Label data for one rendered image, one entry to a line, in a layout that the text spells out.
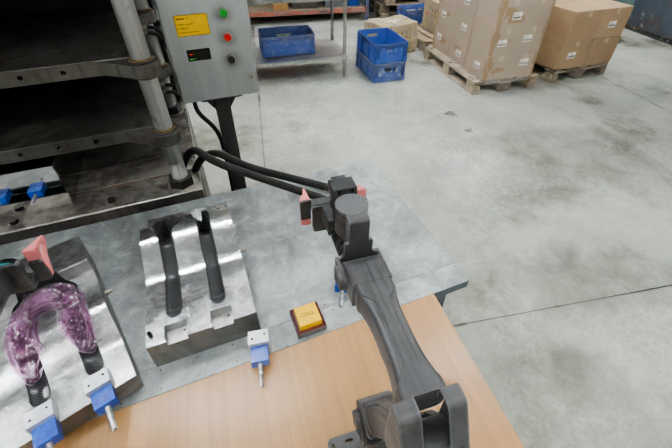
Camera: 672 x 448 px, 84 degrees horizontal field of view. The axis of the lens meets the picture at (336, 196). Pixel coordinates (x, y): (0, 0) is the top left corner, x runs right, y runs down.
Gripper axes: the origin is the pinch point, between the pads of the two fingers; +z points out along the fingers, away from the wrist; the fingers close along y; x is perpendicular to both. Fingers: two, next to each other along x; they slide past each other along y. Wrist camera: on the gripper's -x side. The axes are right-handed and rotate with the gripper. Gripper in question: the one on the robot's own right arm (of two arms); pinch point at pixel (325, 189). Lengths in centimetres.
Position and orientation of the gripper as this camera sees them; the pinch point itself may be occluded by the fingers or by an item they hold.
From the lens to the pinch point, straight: 81.7
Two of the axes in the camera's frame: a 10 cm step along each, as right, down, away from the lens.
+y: -9.6, 1.8, -2.2
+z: -2.8, -6.0, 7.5
